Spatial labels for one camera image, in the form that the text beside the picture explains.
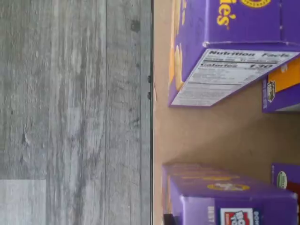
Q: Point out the tan wooden shelf board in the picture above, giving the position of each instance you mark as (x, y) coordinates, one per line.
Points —
(211, 136)

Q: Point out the purple box with orange patch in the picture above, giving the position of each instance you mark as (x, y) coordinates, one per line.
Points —
(283, 93)
(234, 28)

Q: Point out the black shelf edge screw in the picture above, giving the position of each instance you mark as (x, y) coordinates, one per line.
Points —
(149, 79)
(149, 95)

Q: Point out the purple box with brown patch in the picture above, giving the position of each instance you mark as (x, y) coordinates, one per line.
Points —
(234, 204)
(288, 173)

